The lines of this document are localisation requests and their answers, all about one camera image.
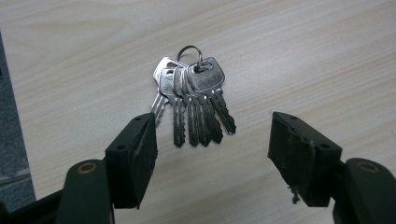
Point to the bunch of silver keys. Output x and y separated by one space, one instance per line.
204 79

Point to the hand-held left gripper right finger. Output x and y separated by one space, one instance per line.
303 158

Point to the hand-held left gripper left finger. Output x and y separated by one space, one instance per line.
132 161

